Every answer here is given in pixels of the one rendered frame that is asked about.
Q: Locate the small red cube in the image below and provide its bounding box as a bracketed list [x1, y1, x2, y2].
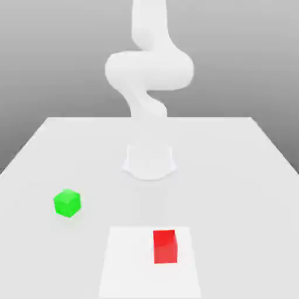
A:
[152, 229, 178, 265]

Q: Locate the small green cube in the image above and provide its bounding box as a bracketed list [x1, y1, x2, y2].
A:
[53, 188, 82, 219]

